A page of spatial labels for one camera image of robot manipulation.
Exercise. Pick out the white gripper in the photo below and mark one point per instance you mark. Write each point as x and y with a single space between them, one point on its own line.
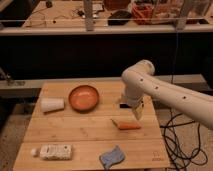
138 111

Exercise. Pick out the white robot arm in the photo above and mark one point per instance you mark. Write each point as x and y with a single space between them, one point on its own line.
139 80

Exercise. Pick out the black rectangular box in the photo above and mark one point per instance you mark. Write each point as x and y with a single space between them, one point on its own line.
123 105

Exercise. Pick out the orange carrot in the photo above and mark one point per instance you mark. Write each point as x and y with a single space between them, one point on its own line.
126 125

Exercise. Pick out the blue cloth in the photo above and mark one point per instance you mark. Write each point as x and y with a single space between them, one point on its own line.
113 157

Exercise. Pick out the orange bowl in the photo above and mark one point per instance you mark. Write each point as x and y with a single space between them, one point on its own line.
83 98

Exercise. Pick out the white paper cup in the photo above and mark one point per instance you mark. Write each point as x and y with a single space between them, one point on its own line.
51 104

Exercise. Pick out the black bag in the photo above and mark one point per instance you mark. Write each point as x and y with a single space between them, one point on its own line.
119 17

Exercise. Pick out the orange crate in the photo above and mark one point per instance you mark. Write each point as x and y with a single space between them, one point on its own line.
142 14

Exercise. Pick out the white tube with cap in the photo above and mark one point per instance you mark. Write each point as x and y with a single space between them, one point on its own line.
53 152

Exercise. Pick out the grey metal post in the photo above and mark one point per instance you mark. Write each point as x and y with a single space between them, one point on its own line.
88 15

